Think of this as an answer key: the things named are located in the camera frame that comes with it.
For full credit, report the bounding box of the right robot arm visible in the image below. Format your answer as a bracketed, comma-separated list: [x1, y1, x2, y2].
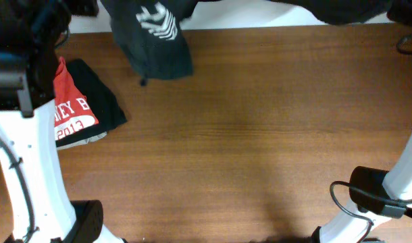
[307, 0, 412, 242]

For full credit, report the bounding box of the beige folded t-shirt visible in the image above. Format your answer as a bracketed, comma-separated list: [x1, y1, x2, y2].
[57, 132, 107, 150]

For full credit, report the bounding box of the dark green t-shirt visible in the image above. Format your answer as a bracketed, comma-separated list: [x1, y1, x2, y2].
[102, 0, 392, 82]

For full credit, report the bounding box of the red folded t-shirt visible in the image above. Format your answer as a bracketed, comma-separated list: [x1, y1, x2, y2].
[53, 57, 99, 141]

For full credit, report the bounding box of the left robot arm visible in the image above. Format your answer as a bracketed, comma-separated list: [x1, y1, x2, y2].
[0, 0, 120, 243]

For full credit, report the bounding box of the right black cable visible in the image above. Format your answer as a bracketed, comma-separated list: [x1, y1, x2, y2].
[329, 180, 412, 243]

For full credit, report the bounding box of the black folded t-shirt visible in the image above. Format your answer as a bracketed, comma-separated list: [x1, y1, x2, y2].
[56, 59, 127, 147]

